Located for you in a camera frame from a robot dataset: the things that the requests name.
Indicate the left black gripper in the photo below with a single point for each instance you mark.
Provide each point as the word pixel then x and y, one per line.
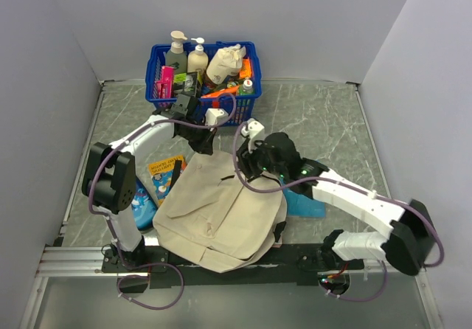
pixel 206 145

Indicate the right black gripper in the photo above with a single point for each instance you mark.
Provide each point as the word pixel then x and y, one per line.
pixel 245 158

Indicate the blue paperback book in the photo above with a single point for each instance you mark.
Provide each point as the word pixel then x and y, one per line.
pixel 302 206

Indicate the beige canvas backpack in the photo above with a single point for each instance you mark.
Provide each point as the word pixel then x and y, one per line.
pixel 209 211

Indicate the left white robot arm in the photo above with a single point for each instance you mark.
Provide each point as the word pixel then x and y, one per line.
pixel 109 181

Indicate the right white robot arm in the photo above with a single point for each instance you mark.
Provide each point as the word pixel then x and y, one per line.
pixel 402 234

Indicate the blue plastic shopping basket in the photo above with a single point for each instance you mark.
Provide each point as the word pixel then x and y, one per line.
pixel 245 103

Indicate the yellow treehouse children's book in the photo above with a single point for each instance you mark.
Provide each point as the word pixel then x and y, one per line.
pixel 164 175

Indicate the orange long packet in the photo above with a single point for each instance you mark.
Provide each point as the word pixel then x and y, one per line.
pixel 232 90

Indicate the green black box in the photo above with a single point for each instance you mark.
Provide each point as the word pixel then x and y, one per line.
pixel 189 83

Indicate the pink box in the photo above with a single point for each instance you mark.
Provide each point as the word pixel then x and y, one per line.
pixel 164 85

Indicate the small green red-capped bottle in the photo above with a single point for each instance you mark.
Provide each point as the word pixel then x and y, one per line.
pixel 246 88

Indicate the cream pump lotion bottle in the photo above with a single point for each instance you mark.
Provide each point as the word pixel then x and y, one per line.
pixel 197 60

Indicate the orange snack packet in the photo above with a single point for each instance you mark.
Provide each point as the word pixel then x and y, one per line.
pixel 246 69

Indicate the green pump bottle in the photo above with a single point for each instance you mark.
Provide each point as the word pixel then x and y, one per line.
pixel 176 57

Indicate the blue dinosaur pencil case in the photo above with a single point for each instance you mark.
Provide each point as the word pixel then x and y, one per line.
pixel 143 206

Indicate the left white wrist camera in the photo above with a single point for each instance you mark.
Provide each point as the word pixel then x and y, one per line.
pixel 215 117

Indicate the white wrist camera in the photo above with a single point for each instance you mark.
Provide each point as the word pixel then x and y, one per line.
pixel 253 131
pixel 215 117

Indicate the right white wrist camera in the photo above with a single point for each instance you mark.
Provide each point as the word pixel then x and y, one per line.
pixel 253 131

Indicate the beige drawstring cloth pouch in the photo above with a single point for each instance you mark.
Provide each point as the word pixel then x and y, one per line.
pixel 227 62

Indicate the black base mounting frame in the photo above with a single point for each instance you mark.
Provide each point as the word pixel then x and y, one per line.
pixel 299 263

